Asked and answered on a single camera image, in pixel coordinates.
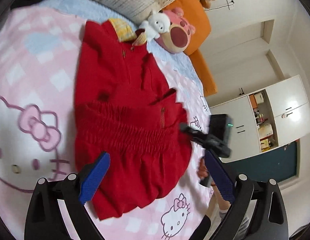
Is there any red sweater with yellow collar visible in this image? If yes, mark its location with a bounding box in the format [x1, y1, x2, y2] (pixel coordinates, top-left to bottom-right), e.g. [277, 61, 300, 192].
[74, 21, 192, 220]

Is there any person right hand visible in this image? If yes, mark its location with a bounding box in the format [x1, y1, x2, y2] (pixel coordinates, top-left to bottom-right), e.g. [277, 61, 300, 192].
[197, 158, 210, 180]

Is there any yellow box on shelf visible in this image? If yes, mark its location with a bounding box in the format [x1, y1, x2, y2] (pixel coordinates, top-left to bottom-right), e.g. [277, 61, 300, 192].
[260, 139, 271, 152]

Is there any white wardrobe cabinet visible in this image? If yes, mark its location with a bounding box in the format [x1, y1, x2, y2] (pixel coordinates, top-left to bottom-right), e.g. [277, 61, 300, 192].
[210, 75, 310, 163]

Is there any white paper towel pack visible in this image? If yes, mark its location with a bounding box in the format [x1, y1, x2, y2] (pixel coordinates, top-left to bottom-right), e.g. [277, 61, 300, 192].
[258, 124, 274, 140]

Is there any dark teal door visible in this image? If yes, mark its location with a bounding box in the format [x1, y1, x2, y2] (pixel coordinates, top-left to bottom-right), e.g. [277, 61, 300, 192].
[227, 141, 299, 182]

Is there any orange storage box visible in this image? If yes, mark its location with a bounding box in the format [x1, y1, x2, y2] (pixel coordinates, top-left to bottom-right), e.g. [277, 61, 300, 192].
[249, 94, 258, 109]

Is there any white room door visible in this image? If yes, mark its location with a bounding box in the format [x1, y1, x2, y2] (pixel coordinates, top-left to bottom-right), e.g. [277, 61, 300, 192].
[207, 18, 286, 103]

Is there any pink bear face cushion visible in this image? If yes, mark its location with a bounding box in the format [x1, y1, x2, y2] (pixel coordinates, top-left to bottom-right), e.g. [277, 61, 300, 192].
[155, 7, 195, 54]

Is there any white plush sheep toy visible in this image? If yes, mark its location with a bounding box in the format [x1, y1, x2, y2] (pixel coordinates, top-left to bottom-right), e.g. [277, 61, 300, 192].
[139, 10, 171, 42]

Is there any orange bed frame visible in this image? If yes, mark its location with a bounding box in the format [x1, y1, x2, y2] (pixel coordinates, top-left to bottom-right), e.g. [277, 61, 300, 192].
[164, 0, 218, 97]

